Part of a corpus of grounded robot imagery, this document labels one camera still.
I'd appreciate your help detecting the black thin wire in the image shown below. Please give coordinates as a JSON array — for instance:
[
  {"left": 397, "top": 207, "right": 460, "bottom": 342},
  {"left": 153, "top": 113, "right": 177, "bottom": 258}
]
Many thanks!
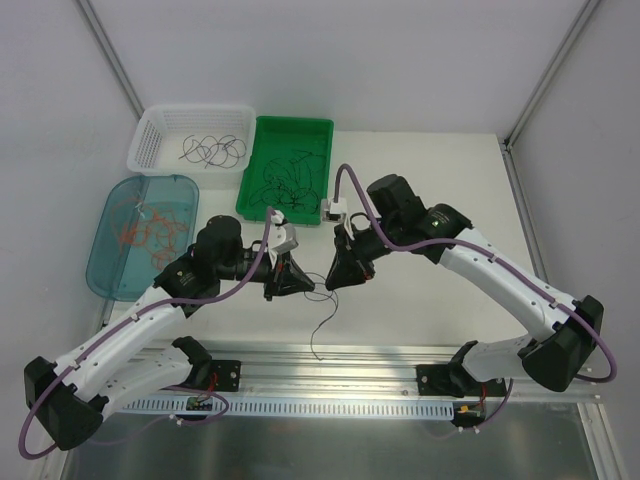
[
  {"left": 249, "top": 184, "right": 321, "bottom": 214},
  {"left": 303, "top": 272, "right": 340, "bottom": 362},
  {"left": 262, "top": 147, "right": 325, "bottom": 201},
  {"left": 249, "top": 169, "right": 321, "bottom": 214}
]

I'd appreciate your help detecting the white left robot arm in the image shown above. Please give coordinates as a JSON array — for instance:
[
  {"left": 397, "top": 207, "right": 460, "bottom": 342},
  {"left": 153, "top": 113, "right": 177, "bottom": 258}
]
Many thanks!
[{"left": 19, "top": 209, "right": 315, "bottom": 459}]

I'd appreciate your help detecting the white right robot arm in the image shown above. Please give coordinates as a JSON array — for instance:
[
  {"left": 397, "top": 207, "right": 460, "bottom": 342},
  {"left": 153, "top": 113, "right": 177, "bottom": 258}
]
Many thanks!
[{"left": 322, "top": 174, "right": 604, "bottom": 398}]

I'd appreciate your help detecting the green plastic tray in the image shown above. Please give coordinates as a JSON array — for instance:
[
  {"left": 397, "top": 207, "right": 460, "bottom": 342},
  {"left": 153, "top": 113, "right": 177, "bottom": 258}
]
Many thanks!
[{"left": 236, "top": 116, "right": 334, "bottom": 226}]

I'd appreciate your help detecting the teal transparent plastic bin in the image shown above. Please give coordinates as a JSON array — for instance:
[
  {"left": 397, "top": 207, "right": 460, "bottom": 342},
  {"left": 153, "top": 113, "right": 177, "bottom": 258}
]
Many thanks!
[{"left": 85, "top": 175, "right": 199, "bottom": 302}]

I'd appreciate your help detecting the white perforated plastic basket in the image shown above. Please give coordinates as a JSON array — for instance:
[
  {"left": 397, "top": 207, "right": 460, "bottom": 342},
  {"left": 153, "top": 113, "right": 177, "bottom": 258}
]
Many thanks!
[{"left": 127, "top": 103, "right": 257, "bottom": 176}]

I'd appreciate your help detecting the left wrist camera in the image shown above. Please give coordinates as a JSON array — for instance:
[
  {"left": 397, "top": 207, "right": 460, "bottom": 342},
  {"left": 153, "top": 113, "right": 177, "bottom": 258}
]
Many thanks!
[{"left": 267, "top": 210, "right": 299, "bottom": 267}]

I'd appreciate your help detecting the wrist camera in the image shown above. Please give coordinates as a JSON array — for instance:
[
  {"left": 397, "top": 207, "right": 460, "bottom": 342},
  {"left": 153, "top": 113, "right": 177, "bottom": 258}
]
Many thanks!
[
  {"left": 267, "top": 210, "right": 299, "bottom": 267},
  {"left": 320, "top": 197, "right": 348, "bottom": 223}
]

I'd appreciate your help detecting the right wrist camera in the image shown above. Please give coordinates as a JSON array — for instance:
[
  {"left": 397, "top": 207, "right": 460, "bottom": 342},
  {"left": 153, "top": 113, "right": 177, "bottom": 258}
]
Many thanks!
[{"left": 320, "top": 197, "right": 348, "bottom": 223}]

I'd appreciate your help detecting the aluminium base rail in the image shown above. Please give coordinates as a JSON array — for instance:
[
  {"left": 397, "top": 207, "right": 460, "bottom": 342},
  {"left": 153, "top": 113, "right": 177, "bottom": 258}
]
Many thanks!
[{"left": 107, "top": 339, "right": 599, "bottom": 404}]

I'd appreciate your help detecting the white slotted cable duct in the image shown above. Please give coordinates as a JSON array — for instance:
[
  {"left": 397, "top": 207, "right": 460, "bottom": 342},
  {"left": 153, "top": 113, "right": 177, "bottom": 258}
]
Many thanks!
[{"left": 122, "top": 394, "right": 454, "bottom": 422}]

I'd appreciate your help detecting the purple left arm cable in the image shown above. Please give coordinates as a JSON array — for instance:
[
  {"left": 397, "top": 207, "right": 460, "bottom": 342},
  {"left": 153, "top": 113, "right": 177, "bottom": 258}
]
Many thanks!
[{"left": 18, "top": 207, "right": 281, "bottom": 460}]

